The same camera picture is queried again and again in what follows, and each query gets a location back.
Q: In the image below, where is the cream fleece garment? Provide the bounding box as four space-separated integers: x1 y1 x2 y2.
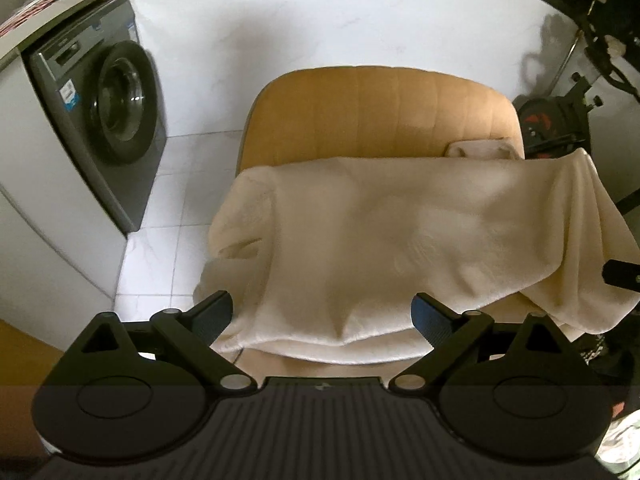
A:
194 151 639 364

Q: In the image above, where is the white counter cabinet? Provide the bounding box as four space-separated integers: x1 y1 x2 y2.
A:
1 0 126 350

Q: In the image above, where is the black exercise equipment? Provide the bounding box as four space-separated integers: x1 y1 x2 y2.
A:
518 0 639 159

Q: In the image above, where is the orange upholstered chair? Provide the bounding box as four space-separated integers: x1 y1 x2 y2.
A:
234 64 526 376

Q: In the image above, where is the grey front-load washing machine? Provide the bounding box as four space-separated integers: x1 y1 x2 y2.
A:
23 0 166 234

